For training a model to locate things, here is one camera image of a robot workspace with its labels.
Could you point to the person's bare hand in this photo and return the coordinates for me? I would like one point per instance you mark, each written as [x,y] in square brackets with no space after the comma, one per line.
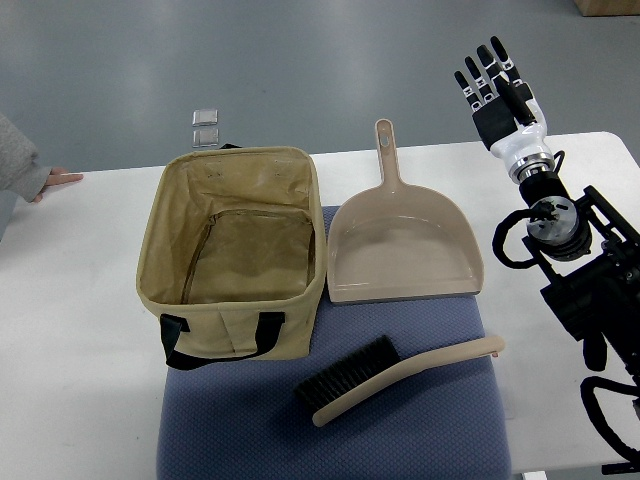
[57,176]

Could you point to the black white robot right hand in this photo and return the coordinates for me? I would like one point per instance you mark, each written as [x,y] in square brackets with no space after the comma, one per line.
[505,112]

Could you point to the beige brush with black bristles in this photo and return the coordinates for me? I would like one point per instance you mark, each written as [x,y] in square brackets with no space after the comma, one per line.
[376,366]

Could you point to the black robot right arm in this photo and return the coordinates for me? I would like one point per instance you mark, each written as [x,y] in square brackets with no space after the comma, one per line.
[590,255]

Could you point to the grey sleeved forearm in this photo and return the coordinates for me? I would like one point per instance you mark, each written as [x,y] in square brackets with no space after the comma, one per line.
[20,171]

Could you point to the cardboard box corner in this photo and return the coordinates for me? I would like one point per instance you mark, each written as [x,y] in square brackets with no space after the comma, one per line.
[603,8]

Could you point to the lower clear floor plate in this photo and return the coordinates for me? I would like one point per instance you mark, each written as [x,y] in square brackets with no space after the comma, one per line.
[205,137]

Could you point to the clear floor plate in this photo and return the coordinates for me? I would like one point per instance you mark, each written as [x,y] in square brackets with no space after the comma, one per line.
[205,117]
[205,137]

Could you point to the upper clear floor plate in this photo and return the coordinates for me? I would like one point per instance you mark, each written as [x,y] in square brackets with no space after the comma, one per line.
[205,117]

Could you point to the beige plastic dustpan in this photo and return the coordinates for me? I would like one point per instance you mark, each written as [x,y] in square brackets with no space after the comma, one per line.
[400,241]

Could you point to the blue-grey textured mat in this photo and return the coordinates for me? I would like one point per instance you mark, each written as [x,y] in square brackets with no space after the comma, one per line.
[390,390]

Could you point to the yellow fabric bag black handles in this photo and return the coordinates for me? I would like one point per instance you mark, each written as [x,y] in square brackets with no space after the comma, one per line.
[234,256]

